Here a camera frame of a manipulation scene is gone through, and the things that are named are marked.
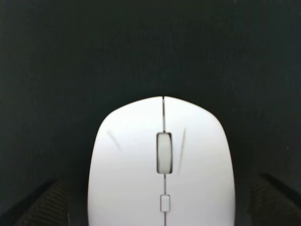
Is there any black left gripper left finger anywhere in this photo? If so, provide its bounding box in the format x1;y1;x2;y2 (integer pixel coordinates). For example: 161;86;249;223
14;180;89;226

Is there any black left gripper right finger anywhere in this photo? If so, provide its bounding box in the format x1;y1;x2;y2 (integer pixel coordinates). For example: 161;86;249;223
234;173;301;226

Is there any white wireless computer mouse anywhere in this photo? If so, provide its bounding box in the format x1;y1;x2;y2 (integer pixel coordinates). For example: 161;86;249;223
87;97;235;226

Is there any black mouse pad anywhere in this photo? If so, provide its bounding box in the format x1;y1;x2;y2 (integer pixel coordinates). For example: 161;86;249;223
0;0;301;226

